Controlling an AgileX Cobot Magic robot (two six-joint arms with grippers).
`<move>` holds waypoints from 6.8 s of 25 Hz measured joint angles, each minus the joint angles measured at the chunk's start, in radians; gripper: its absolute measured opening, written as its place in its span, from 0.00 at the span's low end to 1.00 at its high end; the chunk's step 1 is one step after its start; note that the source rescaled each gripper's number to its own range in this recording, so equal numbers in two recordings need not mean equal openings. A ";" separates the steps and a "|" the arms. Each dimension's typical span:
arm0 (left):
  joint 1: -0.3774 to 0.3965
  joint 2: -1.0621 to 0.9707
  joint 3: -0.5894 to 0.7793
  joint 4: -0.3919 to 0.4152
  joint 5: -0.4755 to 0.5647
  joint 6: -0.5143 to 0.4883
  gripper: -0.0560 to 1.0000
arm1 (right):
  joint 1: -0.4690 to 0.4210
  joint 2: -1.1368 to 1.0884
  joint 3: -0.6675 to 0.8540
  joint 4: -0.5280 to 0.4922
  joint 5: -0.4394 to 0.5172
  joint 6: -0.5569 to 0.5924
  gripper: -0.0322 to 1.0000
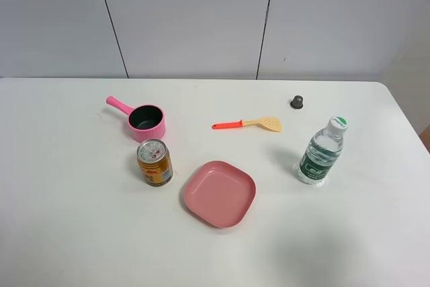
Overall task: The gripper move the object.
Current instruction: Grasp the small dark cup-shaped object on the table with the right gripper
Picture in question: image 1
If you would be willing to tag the dark brown coffee capsule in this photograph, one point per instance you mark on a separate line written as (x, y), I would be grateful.
(297, 102)

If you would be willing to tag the orange yellow toy spatula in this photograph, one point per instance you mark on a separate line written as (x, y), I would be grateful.
(267, 123)

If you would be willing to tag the pink square plate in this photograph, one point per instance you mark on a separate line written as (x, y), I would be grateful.
(219, 194)

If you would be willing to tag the pink toy saucepan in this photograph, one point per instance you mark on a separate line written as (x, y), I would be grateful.
(146, 121)

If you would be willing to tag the gold drink can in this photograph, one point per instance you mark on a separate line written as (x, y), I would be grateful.
(154, 161)

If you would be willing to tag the clear water bottle green label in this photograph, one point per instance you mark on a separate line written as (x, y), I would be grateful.
(322, 152)

